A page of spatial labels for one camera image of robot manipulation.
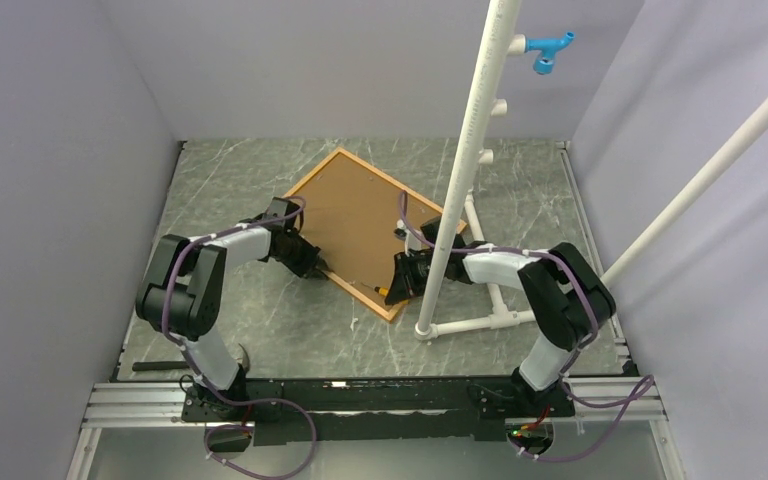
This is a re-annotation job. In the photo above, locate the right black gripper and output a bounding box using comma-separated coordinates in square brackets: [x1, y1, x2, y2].
[386, 250, 445, 304]

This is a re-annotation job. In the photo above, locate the black rod on table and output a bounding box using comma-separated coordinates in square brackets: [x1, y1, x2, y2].
[132, 361, 189, 372]

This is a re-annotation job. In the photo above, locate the blue pipe fitting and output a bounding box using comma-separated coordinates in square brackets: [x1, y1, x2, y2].
[525, 31, 576, 75]

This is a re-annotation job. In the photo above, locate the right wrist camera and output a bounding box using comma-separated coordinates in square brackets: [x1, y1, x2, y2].
[394, 220, 423, 255]

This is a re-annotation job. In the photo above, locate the white pvc pipe stand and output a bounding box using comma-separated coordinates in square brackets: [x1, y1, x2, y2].
[414, 1, 768, 341]

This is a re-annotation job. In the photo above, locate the orange picture frame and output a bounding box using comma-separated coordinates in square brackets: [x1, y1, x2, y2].
[286, 147, 443, 322]

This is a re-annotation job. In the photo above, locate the aluminium rail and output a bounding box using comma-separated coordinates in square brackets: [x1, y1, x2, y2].
[81, 376, 665, 429]

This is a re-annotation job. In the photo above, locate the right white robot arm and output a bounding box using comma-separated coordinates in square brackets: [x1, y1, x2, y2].
[444, 235, 616, 415]

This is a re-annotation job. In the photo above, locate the orange handled screwdriver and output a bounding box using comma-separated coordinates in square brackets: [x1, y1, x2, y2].
[360, 282, 389, 296]

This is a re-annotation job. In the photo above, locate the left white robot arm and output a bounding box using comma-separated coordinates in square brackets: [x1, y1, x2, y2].
[135, 196, 330, 420]

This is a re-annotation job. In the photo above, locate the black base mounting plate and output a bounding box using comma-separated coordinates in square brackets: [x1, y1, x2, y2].
[181, 375, 575, 446]

